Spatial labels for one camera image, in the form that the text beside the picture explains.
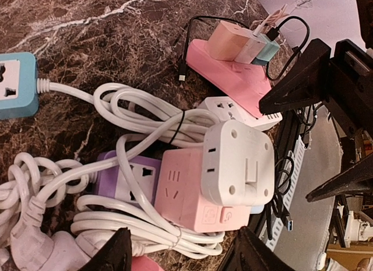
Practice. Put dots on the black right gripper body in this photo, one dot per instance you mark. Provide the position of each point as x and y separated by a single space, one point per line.
351 88

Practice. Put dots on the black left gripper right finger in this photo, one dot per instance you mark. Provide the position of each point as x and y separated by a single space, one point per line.
248 252

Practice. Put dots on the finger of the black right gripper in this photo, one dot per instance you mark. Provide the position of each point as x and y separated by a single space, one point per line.
357 179
304 84

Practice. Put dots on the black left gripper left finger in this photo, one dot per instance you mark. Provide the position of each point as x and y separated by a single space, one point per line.
115 255

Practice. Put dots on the light blue charger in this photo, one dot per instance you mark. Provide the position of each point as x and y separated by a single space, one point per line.
257 209

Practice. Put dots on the pink cube socket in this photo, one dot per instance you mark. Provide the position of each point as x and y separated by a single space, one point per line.
180 201

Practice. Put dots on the white square adapter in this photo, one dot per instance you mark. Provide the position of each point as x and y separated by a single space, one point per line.
238 165

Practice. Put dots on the white round power plug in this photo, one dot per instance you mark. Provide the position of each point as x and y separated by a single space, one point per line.
32 249

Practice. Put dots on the pink flat adapter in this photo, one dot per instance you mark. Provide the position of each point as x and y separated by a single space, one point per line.
144 263

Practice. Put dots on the teal charger cube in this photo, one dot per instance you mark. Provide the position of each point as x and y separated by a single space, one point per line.
266 54

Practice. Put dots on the pink triangular power strip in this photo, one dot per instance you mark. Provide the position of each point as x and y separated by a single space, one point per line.
246 84

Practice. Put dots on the white charger cube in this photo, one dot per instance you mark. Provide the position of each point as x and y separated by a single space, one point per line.
250 50

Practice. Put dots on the white power strip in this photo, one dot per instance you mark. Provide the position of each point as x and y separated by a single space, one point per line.
225 108

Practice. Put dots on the peach charger cube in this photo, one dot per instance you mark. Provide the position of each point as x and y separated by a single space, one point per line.
227 41

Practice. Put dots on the teal power strip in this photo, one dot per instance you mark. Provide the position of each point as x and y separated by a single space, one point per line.
19 74

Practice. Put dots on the white cable duct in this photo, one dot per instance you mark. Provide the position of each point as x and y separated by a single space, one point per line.
277 224

